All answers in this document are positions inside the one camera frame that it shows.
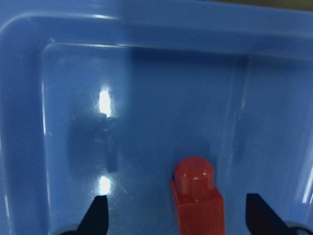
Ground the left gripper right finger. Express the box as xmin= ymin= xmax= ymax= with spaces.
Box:
xmin=246 ymin=193 xmax=292 ymax=235

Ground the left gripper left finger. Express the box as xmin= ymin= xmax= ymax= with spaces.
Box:
xmin=75 ymin=195 xmax=109 ymax=235

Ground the red block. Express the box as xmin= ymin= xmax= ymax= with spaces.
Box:
xmin=170 ymin=156 xmax=225 ymax=235

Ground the blue plastic tray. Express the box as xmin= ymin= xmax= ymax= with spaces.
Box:
xmin=0 ymin=0 xmax=313 ymax=235

